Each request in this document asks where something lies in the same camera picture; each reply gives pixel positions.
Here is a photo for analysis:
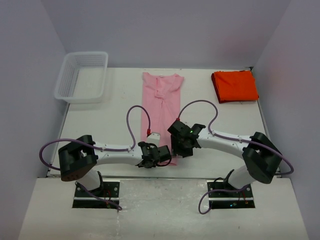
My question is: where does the pink t shirt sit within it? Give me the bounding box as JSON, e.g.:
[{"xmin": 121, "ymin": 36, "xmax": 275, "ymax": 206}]
[{"xmin": 140, "ymin": 72, "xmax": 185, "ymax": 150}]

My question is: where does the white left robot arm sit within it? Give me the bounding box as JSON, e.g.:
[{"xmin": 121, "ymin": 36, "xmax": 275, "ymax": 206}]
[{"xmin": 58, "ymin": 135, "xmax": 172, "ymax": 197}]

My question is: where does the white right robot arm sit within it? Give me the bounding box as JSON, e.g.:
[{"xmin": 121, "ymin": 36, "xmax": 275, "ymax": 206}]
[{"xmin": 167, "ymin": 120, "xmax": 282, "ymax": 197}]

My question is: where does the orange folded t shirt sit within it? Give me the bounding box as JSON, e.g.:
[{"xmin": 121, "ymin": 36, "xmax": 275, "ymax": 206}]
[{"xmin": 214, "ymin": 70, "xmax": 259, "ymax": 103}]

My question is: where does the white plastic basket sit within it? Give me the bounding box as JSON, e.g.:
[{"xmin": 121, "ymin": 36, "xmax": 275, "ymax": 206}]
[{"xmin": 54, "ymin": 51, "xmax": 109, "ymax": 104}]

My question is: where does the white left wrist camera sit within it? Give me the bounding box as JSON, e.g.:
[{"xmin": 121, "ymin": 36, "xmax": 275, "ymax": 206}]
[{"xmin": 146, "ymin": 132, "xmax": 161, "ymax": 147}]

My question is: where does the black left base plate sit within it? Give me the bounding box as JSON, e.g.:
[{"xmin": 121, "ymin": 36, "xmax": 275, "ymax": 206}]
[{"xmin": 72, "ymin": 180, "xmax": 120, "ymax": 209}]

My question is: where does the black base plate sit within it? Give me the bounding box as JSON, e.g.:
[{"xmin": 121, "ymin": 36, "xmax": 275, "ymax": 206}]
[
  {"xmin": 208, "ymin": 184, "xmax": 256, "ymax": 210},
  {"xmin": 72, "ymin": 180, "xmax": 120, "ymax": 209}
]

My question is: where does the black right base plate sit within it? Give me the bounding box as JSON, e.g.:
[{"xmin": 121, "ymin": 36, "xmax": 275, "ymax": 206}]
[{"xmin": 208, "ymin": 184, "xmax": 256, "ymax": 210}]

